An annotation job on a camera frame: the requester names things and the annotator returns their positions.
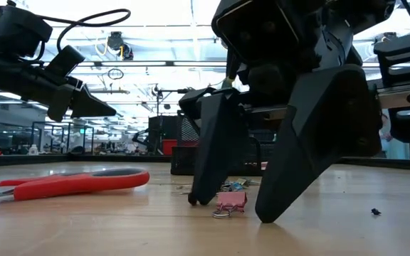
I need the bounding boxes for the hanging black cable loop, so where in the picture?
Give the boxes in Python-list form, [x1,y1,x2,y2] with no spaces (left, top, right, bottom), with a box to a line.
[107,67,125,81]

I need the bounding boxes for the ceiling cable reel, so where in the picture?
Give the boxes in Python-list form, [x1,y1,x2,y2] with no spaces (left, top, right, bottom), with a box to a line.
[105,31,135,61]

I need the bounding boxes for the pink binder clip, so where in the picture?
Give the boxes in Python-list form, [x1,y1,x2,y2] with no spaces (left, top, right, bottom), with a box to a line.
[211,191,248,219]

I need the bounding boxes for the background black frame cell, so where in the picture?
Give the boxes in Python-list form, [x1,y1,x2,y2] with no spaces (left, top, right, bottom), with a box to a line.
[30,121,95,154]

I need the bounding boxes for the black boom stand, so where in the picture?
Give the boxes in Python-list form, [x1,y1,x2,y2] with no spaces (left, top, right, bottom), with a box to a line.
[150,83,195,118]

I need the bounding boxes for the black cabinet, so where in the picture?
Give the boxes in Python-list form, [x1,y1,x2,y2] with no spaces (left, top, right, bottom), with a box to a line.
[147,115,178,156]

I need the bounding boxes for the long ceiling light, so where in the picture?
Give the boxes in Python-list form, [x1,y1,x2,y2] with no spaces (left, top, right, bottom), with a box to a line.
[76,60,227,68]

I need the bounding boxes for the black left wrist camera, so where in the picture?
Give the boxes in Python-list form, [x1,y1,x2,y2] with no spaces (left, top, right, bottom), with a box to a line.
[0,4,53,60]

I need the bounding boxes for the red-handled scissors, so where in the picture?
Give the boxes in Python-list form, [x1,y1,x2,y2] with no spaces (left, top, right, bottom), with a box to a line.
[0,167,151,207]

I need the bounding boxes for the person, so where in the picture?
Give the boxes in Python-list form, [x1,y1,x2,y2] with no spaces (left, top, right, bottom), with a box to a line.
[379,112,394,143]

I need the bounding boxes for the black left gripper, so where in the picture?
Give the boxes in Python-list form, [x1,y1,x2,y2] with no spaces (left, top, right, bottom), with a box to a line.
[0,33,117,124]

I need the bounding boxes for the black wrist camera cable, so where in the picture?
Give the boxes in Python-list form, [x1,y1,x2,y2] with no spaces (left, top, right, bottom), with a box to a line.
[0,0,132,54]

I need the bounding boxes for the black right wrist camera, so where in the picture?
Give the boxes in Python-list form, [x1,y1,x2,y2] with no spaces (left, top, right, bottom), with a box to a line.
[211,0,302,68]

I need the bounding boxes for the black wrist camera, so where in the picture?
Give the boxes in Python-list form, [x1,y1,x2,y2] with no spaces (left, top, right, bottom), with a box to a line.
[0,4,53,60]
[211,0,302,68]

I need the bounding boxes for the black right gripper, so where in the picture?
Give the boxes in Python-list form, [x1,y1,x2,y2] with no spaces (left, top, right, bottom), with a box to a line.
[226,0,410,224]

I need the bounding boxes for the black mesh desk organizer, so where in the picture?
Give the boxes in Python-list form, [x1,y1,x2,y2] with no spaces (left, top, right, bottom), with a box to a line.
[170,109,279,178]

